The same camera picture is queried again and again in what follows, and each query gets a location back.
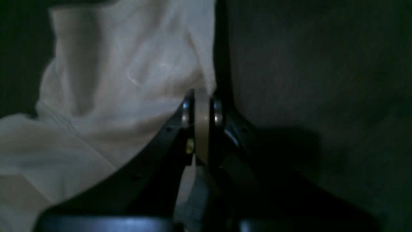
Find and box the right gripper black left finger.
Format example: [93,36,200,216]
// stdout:
[33,91,195,232]

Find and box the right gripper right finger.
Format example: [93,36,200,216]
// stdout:
[209,97,380,232]

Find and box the grey T-shirt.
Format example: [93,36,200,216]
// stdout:
[1,0,215,232]

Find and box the black table cloth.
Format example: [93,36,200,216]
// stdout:
[1,0,411,232]

